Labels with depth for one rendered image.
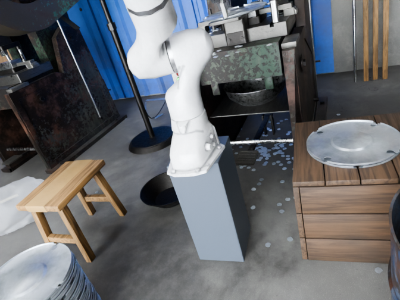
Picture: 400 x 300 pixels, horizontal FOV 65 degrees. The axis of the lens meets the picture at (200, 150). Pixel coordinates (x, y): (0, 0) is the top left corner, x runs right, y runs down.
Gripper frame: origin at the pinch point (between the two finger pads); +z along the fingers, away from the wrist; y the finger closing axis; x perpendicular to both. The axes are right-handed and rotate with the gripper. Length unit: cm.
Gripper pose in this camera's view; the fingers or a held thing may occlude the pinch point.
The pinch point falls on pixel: (224, 8)
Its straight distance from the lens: 140.1
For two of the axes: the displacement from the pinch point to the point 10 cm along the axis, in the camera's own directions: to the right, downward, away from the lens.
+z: 3.1, 5.5, 7.7
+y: 9.4, -1.0, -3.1
